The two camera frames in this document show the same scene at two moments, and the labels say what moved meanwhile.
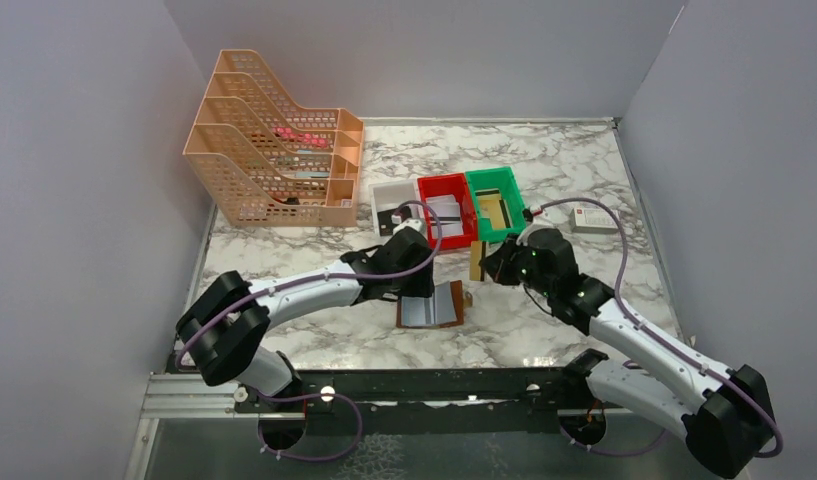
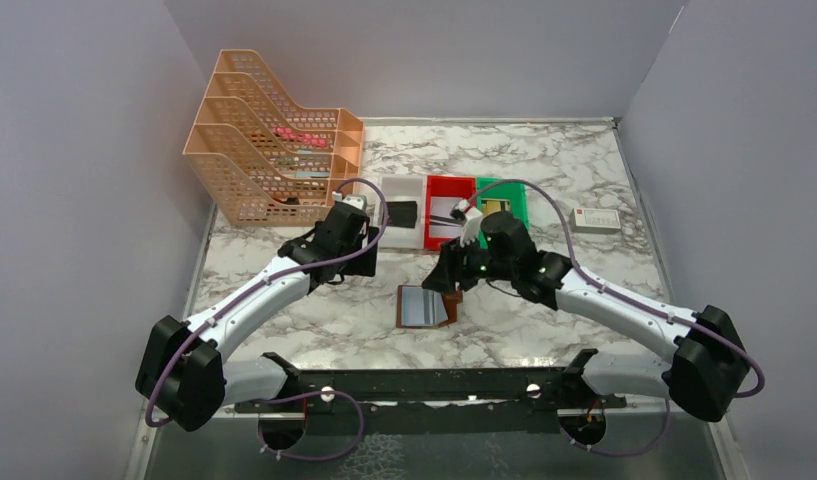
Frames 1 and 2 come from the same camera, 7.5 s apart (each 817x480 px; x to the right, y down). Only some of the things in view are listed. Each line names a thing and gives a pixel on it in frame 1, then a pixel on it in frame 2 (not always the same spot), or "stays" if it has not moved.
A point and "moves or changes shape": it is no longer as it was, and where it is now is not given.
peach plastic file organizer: x=267 y=165 stays
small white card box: x=594 y=220 stays
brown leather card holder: x=445 y=308 moves or changes shape
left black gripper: x=417 y=281 -> x=369 y=236
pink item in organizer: x=286 y=135 stays
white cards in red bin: x=448 y=212 stays
